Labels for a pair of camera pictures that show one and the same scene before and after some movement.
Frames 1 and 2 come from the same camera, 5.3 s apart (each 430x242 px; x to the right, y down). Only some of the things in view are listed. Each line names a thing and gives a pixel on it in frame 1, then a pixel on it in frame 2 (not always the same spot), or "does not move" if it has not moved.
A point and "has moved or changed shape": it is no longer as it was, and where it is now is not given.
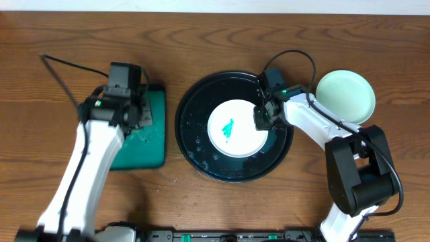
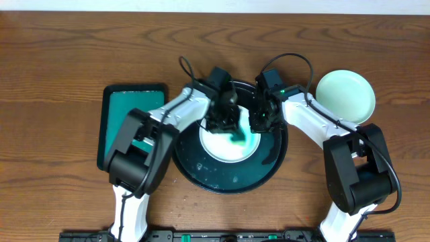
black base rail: [246, 236] does not move
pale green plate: [349, 94] does not move
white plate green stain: [232, 131] has moved or changed shape
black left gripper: [144, 112] -> [223, 122]
